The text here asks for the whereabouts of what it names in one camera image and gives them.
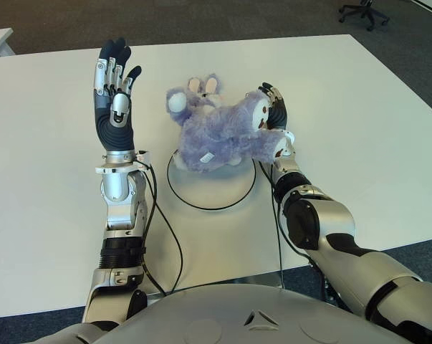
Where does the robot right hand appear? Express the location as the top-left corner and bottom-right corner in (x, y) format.
(257, 82), (289, 132)

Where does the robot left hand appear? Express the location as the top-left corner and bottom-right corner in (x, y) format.
(92, 37), (143, 153)

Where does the purple plush bunny doll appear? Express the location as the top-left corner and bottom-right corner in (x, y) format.
(165, 73), (292, 175)

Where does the white plate black rim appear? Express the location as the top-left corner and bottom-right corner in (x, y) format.
(166, 150), (256, 212)

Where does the black office chair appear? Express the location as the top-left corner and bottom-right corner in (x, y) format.
(337, 0), (390, 32)

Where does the silver robot torso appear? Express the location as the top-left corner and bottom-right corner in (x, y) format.
(93, 285), (431, 344)

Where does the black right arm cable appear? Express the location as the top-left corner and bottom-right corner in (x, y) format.
(258, 161), (287, 287)

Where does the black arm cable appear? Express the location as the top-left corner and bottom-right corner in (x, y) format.
(258, 161), (287, 287)
(138, 157), (183, 297)

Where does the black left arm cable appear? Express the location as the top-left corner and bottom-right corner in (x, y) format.
(138, 157), (183, 297)

